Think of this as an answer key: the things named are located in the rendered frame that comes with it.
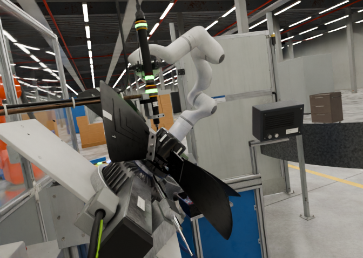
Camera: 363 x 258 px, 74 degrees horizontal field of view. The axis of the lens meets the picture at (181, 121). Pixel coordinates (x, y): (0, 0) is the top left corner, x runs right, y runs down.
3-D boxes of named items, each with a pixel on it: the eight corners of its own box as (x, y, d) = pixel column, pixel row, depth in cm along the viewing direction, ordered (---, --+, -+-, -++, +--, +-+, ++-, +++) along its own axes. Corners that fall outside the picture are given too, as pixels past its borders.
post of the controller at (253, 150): (254, 175, 139) (250, 141, 137) (252, 173, 142) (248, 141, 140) (259, 174, 139) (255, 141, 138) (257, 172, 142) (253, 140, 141)
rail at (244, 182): (103, 219, 129) (101, 205, 128) (105, 216, 133) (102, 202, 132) (262, 187, 140) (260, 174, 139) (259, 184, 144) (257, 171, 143)
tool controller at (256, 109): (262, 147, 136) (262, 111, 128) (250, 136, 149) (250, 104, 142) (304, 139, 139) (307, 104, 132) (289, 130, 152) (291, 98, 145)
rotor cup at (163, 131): (139, 162, 76) (166, 131, 77) (131, 146, 89) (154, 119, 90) (170, 184, 83) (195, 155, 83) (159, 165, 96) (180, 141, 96)
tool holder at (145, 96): (149, 120, 88) (145, 93, 87) (139, 120, 93) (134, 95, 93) (168, 116, 94) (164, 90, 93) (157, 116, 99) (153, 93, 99)
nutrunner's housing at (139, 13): (155, 124, 92) (135, 0, 88) (149, 124, 95) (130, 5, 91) (163, 122, 95) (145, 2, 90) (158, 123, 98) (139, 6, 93)
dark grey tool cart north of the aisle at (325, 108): (334, 127, 639) (331, 93, 631) (311, 126, 702) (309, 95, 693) (345, 124, 657) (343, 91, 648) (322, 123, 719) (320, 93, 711)
